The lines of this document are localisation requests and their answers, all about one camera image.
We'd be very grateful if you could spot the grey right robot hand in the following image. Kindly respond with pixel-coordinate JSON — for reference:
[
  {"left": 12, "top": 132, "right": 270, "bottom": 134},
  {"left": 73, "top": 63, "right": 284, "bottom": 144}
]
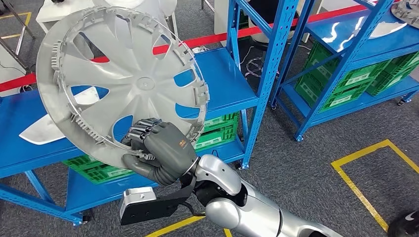
[{"left": 120, "top": 118, "right": 201, "bottom": 180}]

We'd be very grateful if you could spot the grey plastic wheel hubcap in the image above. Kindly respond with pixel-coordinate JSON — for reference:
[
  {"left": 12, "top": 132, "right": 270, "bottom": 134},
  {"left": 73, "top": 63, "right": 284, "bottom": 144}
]
[
  {"left": 390, "top": 0, "right": 419, "bottom": 26},
  {"left": 36, "top": 5, "right": 210, "bottom": 170}
]

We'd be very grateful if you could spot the blue metal shelf rack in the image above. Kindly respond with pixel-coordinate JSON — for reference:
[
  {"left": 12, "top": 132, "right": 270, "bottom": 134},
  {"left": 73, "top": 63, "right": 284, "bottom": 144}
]
[
  {"left": 269, "top": 0, "right": 419, "bottom": 143},
  {"left": 0, "top": 0, "right": 300, "bottom": 227}
]

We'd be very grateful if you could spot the small white plastic part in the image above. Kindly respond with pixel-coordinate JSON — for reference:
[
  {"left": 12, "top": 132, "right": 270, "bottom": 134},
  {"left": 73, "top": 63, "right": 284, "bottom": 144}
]
[{"left": 369, "top": 20, "right": 409, "bottom": 39}]

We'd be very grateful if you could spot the green plastic crate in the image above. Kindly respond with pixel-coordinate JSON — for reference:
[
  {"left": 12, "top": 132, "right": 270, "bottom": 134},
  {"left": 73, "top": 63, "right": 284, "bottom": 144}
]
[
  {"left": 193, "top": 125, "right": 240, "bottom": 152},
  {"left": 61, "top": 153, "right": 135, "bottom": 185},
  {"left": 381, "top": 51, "right": 419, "bottom": 79},
  {"left": 366, "top": 70, "right": 419, "bottom": 98},
  {"left": 302, "top": 40, "right": 392, "bottom": 95},
  {"left": 293, "top": 73, "right": 376, "bottom": 113},
  {"left": 201, "top": 112, "right": 240, "bottom": 132}
]

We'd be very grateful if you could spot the white plastic mirror cover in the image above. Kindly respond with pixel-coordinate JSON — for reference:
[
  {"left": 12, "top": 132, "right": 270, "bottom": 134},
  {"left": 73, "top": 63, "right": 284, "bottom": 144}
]
[{"left": 19, "top": 86, "right": 100, "bottom": 146}]

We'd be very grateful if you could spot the white desk side panel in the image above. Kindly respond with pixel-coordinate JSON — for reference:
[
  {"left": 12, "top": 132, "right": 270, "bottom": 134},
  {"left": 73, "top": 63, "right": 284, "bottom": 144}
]
[{"left": 214, "top": 0, "right": 231, "bottom": 35}]

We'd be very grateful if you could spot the office chair with chrome base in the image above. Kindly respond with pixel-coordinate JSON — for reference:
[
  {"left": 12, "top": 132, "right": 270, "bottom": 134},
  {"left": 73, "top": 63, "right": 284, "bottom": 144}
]
[{"left": 244, "top": 18, "right": 282, "bottom": 79}]

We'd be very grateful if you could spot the red barrier belt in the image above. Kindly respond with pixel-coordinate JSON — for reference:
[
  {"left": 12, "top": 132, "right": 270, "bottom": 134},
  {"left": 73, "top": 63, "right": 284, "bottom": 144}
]
[{"left": 0, "top": 3, "right": 371, "bottom": 93}]

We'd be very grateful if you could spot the white desk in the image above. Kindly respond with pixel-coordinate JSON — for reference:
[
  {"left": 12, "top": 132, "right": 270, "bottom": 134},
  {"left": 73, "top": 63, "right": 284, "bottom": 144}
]
[{"left": 35, "top": 0, "right": 95, "bottom": 34}]

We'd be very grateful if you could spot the white cabinet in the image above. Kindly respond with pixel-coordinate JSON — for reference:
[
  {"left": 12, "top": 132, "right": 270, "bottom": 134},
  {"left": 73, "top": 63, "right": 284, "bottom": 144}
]
[{"left": 0, "top": 48, "right": 28, "bottom": 79}]

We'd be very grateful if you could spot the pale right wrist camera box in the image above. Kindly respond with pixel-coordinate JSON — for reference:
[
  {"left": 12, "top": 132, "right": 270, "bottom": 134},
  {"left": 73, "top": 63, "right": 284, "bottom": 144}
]
[{"left": 119, "top": 187, "right": 158, "bottom": 219}]

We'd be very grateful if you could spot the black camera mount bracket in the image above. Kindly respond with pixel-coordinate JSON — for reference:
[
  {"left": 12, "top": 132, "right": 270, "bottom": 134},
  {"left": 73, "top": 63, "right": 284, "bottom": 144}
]
[{"left": 120, "top": 175, "right": 197, "bottom": 226}]

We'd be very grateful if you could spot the black camera cable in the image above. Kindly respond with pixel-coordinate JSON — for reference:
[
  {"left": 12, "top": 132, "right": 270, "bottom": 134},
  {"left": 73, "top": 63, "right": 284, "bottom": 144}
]
[{"left": 181, "top": 201, "right": 207, "bottom": 217}]

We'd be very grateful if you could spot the grey metal table frame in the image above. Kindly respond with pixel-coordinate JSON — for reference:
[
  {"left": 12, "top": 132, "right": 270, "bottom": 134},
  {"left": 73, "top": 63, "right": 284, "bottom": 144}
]
[{"left": 0, "top": 0, "right": 36, "bottom": 73}]

